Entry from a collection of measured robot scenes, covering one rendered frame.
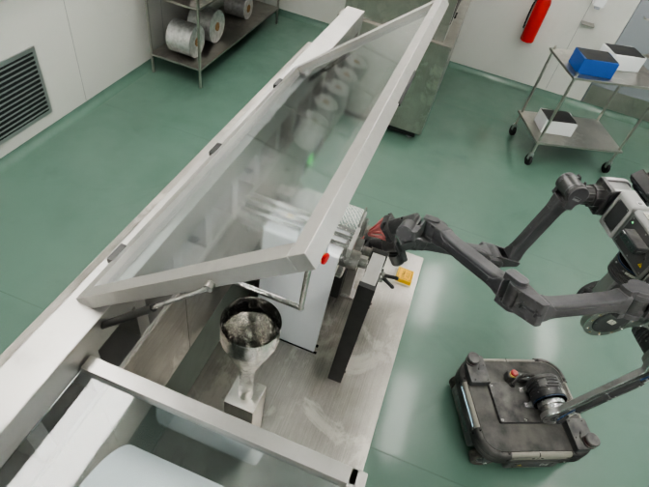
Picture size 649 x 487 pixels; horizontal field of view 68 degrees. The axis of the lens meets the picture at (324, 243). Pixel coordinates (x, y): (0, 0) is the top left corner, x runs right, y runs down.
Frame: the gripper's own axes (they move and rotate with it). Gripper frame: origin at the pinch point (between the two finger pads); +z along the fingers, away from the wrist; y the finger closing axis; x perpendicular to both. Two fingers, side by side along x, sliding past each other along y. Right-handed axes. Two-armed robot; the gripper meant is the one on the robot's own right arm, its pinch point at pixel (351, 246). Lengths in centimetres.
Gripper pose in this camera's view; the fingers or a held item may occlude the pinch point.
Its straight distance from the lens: 195.1
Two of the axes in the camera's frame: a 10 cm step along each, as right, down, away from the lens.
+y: 3.3, -6.5, 6.9
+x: -3.4, -7.6, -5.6
